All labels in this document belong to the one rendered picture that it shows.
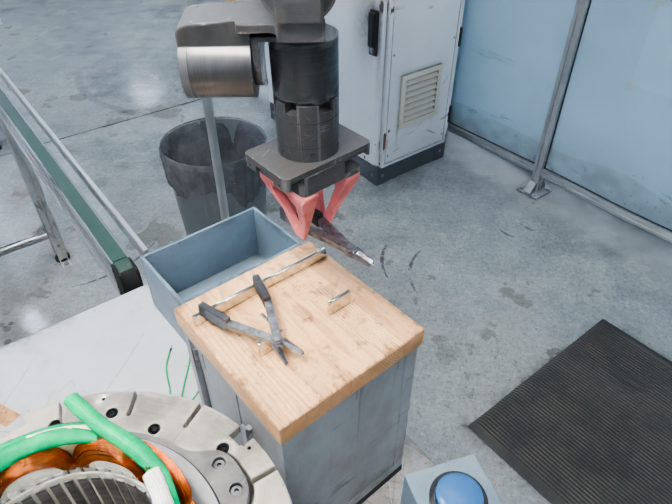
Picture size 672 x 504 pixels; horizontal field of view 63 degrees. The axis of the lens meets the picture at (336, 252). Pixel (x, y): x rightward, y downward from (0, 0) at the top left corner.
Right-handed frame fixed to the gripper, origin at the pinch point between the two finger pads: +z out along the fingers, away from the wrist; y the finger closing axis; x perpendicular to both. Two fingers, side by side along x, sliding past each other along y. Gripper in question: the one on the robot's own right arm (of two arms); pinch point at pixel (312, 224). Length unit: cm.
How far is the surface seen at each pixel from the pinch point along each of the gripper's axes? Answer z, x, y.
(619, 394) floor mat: 117, 16, -109
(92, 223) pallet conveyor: 41, -74, 5
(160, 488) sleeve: -0.9, 15.8, 25.1
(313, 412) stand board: 9.6, 12.3, 10.3
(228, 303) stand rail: 8.2, -3.5, 9.2
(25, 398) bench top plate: 38, -34, 32
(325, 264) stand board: 9.4, -2.4, -3.6
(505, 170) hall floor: 122, -93, -200
